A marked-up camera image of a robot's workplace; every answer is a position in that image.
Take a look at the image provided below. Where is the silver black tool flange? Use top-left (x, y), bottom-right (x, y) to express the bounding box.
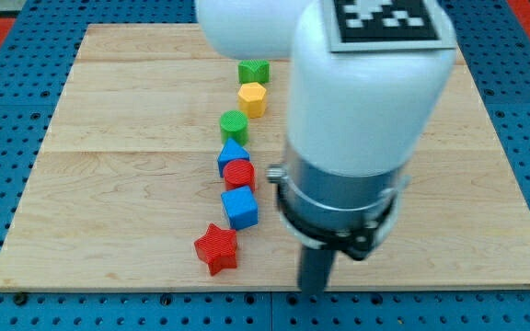
top-left (266, 145), bottom-right (408, 261)

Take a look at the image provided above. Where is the blue cube block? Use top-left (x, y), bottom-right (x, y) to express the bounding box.
top-left (221, 186), bottom-right (259, 231)

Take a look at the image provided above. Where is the blue triangle block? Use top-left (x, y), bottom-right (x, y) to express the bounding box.
top-left (217, 138), bottom-right (250, 177)

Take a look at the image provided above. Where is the red star block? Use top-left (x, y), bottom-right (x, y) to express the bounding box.
top-left (194, 223), bottom-right (237, 276)

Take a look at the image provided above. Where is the yellow hexagon block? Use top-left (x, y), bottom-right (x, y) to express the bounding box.
top-left (237, 82), bottom-right (267, 119)

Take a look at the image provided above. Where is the wooden board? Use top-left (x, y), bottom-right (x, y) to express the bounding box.
top-left (0, 24), bottom-right (530, 292)

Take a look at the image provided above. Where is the black white fiducial marker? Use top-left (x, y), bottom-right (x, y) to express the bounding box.
top-left (320, 0), bottom-right (456, 52)

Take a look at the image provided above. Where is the red cylinder block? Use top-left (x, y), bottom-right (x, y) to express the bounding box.
top-left (223, 159), bottom-right (256, 192)

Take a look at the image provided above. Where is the green heart block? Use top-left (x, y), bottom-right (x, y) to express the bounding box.
top-left (237, 59), bottom-right (270, 84)

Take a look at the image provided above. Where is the green cylinder block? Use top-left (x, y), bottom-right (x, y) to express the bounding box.
top-left (219, 109), bottom-right (248, 146)

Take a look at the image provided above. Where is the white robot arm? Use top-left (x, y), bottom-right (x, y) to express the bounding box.
top-left (195, 0), bottom-right (456, 293)

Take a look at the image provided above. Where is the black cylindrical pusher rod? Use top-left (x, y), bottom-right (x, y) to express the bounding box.
top-left (297, 245), bottom-right (336, 294)

